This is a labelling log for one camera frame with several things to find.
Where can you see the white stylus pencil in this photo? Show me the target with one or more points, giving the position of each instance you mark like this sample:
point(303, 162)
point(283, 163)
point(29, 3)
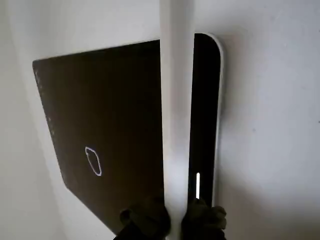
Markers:
point(176, 100)

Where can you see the black screen tablet silver edge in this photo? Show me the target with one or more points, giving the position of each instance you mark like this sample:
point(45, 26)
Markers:
point(100, 112)

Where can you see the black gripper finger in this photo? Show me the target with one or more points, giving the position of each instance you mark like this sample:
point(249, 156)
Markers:
point(147, 220)
point(205, 222)

